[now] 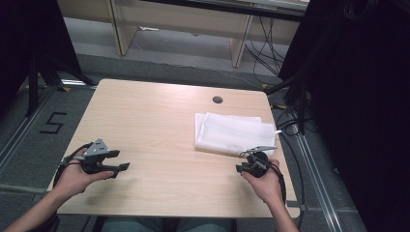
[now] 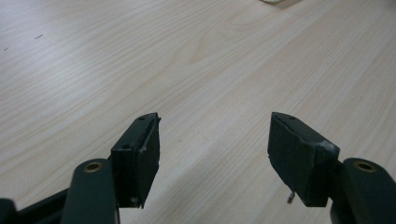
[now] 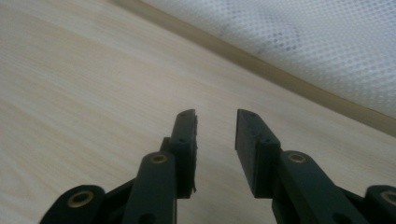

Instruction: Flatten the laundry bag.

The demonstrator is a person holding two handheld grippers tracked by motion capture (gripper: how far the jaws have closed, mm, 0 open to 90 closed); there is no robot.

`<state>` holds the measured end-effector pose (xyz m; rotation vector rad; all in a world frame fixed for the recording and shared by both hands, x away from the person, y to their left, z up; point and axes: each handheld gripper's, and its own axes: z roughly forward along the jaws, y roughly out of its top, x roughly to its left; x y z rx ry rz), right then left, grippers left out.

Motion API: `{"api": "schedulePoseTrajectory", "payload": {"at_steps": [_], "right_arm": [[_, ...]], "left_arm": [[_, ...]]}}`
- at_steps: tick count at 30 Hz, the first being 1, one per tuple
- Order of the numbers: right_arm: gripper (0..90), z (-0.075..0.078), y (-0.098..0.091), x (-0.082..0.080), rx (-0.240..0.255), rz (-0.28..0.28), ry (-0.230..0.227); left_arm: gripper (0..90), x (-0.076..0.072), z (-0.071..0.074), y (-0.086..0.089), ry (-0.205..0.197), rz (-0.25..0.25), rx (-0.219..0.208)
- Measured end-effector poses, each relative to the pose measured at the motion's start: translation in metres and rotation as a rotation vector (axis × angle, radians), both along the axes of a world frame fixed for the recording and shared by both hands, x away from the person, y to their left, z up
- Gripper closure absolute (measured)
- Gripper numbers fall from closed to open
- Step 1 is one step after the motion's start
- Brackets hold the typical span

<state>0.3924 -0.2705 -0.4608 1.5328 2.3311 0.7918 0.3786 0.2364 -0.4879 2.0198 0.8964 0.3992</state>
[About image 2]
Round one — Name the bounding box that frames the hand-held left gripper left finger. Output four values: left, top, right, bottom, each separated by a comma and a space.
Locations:
110, 112, 162, 209

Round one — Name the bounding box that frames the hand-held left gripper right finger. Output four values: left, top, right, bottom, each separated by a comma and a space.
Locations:
266, 111, 341, 208

